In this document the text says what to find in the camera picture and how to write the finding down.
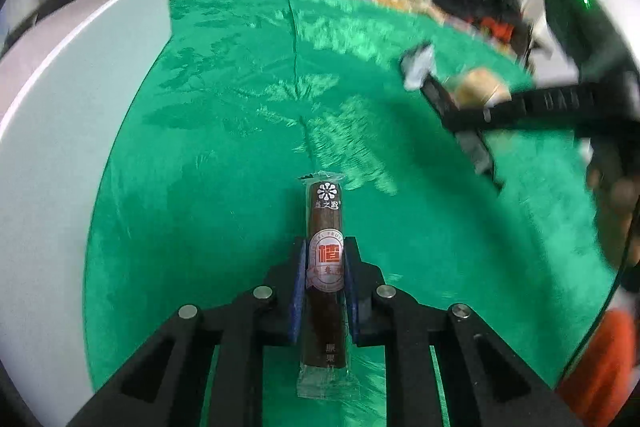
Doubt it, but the packaged bread loaf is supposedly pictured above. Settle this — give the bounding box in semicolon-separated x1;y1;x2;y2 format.
447;67;511;107

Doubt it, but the brown hawthorn roll packet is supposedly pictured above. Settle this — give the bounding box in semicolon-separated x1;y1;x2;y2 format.
297;171;358;401

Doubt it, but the person right hand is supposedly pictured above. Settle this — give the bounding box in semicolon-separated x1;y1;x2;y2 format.
586;138;639;294

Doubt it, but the black chocolate bar packet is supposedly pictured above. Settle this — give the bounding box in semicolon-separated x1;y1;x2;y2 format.
420;74;503;192

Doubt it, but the grey snack bag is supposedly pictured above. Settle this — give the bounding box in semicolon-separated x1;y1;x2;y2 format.
399;42;436;91

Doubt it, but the green patterned bedspread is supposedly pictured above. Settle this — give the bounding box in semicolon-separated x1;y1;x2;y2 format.
84;0;615;386

